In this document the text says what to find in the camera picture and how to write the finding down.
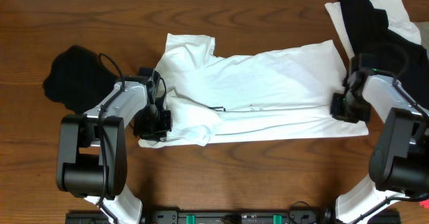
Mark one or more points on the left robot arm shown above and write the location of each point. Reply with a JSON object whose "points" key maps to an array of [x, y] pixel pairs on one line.
{"points": [[92, 157]]}

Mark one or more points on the white t-shirt in pile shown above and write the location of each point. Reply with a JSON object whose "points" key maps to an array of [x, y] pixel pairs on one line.
{"points": [[398, 22]]}

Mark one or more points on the white robot print t-shirt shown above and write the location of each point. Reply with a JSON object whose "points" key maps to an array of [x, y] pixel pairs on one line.
{"points": [[280, 94]]}

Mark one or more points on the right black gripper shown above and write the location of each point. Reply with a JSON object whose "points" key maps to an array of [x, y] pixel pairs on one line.
{"points": [[336, 113]]}

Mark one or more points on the black t-shirt in pile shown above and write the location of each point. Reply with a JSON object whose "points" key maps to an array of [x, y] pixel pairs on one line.
{"points": [[367, 29]]}

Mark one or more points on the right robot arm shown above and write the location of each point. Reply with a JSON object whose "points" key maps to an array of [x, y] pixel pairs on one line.
{"points": [[398, 166]]}

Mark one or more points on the folded black garment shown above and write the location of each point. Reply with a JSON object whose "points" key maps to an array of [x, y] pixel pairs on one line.
{"points": [[78, 80]]}

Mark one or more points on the red object at edge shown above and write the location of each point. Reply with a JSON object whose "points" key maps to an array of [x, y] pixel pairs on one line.
{"points": [[424, 204]]}

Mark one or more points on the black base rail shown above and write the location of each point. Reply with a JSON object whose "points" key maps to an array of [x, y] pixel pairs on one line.
{"points": [[298, 214]]}

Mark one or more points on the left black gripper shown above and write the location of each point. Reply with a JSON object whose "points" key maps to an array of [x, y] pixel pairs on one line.
{"points": [[162, 132]]}

